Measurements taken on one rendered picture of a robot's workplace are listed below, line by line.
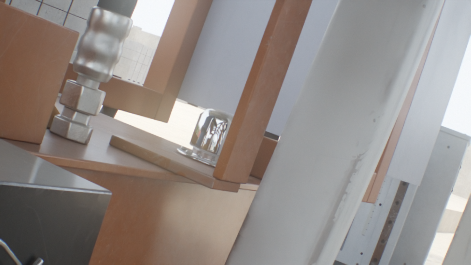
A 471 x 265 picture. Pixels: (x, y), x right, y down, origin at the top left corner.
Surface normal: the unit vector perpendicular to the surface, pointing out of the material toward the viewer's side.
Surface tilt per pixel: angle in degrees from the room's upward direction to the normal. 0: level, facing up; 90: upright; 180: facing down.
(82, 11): 90
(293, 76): 90
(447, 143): 90
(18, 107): 90
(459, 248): 99
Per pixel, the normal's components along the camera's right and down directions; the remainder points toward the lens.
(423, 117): 0.83, 0.32
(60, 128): -0.43, -0.13
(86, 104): 0.51, 0.21
